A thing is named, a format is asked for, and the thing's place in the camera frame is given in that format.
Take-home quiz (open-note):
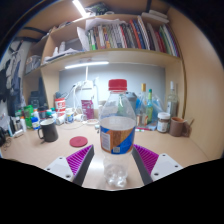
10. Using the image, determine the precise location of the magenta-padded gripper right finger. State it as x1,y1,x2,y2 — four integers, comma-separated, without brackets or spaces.
131,143,184,186

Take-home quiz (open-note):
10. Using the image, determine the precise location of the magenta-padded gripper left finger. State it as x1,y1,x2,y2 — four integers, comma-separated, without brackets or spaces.
44,144,95,187

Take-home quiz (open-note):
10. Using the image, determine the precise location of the flat round red coaster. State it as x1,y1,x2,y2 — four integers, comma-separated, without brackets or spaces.
69,135,89,148

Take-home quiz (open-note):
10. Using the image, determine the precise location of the white-lidded brown spread jar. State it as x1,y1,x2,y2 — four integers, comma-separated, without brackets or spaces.
156,111,172,134

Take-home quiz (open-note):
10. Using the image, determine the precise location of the black mug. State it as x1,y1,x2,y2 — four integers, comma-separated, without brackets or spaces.
36,118,60,143

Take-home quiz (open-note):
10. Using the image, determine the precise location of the clear red-capped drink bottle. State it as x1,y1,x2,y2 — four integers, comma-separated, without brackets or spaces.
98,78,137,189

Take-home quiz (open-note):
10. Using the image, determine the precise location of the brown mug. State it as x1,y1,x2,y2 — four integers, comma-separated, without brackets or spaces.
168,116,188,138

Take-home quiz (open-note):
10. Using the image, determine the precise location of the white cup with blue print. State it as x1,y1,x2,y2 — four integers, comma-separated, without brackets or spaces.
64,108,76,125

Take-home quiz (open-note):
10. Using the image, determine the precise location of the clear glass bottle yellow cap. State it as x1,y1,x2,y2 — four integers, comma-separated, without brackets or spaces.
136,83,150,127

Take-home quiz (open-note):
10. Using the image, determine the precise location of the green glass bottle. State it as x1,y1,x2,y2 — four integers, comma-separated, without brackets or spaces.
145,88,155,125

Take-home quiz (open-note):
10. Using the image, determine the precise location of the magenta pouch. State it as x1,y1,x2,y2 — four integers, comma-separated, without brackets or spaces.
80,99,96,121

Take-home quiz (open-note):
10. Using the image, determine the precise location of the red and white can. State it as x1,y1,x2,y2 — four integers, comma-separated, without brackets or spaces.
54,97,67,118

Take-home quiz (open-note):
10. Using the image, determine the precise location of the tall clear glass bottle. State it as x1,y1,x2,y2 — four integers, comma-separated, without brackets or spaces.
166,80,180,119

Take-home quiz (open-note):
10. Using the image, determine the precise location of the green plastic bottle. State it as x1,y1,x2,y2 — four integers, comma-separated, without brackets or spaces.
22,104,35,130

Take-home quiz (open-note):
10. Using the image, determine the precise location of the white under-shelf light bar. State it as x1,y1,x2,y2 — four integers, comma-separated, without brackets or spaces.
63,60,111,71

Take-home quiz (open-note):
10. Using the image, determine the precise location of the wooden shelf unit with books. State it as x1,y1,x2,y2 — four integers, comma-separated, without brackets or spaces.
21,0,186,118

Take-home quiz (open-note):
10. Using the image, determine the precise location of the ceiling light strip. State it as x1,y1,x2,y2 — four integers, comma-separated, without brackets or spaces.
71,0,89,18

